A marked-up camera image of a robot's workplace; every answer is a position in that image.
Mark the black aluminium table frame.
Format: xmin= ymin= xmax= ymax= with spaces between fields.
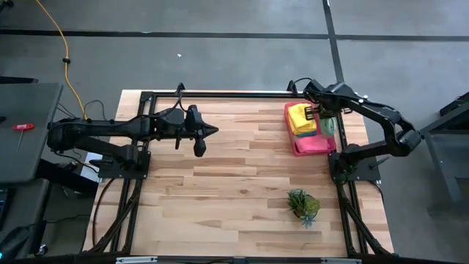
xmin=82 ymin=79 xmax=396 ymax=264

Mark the black right camera cable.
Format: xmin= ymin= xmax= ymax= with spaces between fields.
xmin=291 ymin=76 xmax=313 ymax=92

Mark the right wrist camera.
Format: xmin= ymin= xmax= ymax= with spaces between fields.
xmin=303 ymin=79 xmax=325 ymax=100

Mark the pink microfiber towel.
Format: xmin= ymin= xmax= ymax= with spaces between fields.
xmin=294 ymin=134 xmax=331 ymax=155

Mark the light green microfiber towel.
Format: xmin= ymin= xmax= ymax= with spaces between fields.
xmin=320 ymin=116 xmax=337 ymax=138

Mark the grey side table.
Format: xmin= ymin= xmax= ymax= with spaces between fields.
xmin=0 ymin=82 xmax=64 ymax=184

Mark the black left camera cable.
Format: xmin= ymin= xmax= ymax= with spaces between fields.
xmin=141 ymin=82 xmax=186 ymax=122

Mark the pink translucent plastic bin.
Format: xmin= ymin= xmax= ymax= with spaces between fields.
xmin=284 ymin=101 xmax=337 ymax=158

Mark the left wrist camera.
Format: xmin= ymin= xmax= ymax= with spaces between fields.
xmin=163 ymin=108 xmax=186 ymax=128

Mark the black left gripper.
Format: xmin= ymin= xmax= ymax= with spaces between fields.
xmin=160 ymin=104 xmax=220 ymax=158

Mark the grey metal stand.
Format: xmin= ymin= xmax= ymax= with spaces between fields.
xmin=419 ymin=91 xmax=469 ymax=206

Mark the white box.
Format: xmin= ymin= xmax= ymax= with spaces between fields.
xmin=78 ymin=152 xmax=103 ymax=183

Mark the potted succulent plant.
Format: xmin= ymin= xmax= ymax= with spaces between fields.
xmin=287 ymin=188 xmax=322 ymax=229

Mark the yellow floor cable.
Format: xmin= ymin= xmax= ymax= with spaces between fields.
xmin=34 ymin=0 xmax=89 ymax=121

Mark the red-handled hex key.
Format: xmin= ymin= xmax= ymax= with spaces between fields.
xmin=11 ymin=123 xmax=36 ymax=153

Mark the yellow microfiber towel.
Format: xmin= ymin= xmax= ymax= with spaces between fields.
xmin=287 ymin=103 xmax=318 ymax=136

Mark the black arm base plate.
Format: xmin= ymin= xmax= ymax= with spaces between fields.
xmin=328 ymin=152 xmax=382 ymax=181
xmin=97 ymin=152 xmax=151 ymax=180

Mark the black camera cable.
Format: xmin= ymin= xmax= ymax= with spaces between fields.
xmin=291 ymin=76 xmax=313 ymax=92
xmin=141 ymin=82 xmax=186 ymax=122

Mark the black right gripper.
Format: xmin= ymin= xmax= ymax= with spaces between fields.
xmin=303 ymin=87 xmax=347 ymax=121

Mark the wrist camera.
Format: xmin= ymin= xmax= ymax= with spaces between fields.
xmin=303 ymin=79 xmax=325 ymax=100
xmin=163 ymin=108 xmax=186 ymax=128

